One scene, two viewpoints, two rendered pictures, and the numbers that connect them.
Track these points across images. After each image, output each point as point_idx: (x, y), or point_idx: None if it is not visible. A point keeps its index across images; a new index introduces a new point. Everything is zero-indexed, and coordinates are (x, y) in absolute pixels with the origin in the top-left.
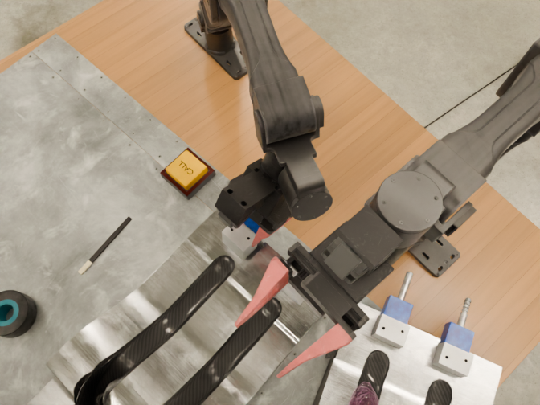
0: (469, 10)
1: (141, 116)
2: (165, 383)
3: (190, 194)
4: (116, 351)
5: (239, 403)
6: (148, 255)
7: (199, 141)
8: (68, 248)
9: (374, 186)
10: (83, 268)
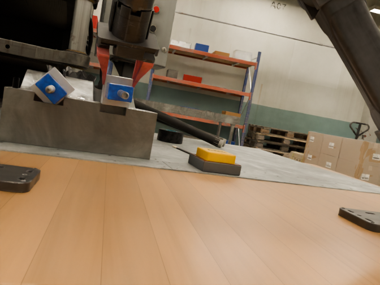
0: None
1: (295, 181)
2: (73, 85)
3: (190, 155)
4: None
5: (23, 87)
6: (160, 150)
7: (249, 181)
8: (194, 150)
9: (46, 190)
10: (175, 146)
